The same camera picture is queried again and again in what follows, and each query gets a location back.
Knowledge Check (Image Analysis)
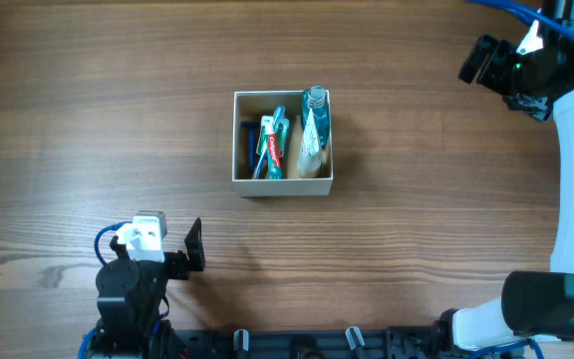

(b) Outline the Colgate toothpaste tube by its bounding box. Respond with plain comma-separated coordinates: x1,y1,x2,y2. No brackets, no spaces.
266,126,283,180

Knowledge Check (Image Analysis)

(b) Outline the blue disposable razor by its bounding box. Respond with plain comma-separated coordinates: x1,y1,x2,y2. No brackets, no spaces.
240,122,260,174

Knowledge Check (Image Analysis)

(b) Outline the white lotion tube with leaves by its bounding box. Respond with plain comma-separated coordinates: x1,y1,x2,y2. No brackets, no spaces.
297,110,322,178

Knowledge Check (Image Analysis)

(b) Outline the green Dettol soap bar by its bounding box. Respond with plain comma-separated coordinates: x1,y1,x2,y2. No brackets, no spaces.
256,116,290,158

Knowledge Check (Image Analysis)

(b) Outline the blue white toothbrush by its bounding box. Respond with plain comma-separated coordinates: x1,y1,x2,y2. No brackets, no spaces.
252,105,285,180

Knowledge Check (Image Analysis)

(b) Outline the blue Listerine mouthwash bottle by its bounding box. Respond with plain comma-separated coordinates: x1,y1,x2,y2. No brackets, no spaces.
301,86,330,149

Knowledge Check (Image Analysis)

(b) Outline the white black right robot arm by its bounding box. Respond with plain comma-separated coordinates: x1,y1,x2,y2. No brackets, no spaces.
433,35,574,353

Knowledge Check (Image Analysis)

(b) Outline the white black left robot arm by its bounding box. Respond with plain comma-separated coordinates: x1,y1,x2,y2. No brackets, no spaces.
78,211,205,359

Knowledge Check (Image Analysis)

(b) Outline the white open cardboard box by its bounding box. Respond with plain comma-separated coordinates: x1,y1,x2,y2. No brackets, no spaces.
231,91,334,197

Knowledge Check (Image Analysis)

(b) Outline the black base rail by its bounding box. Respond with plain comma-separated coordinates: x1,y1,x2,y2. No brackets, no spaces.
82,323,457,359

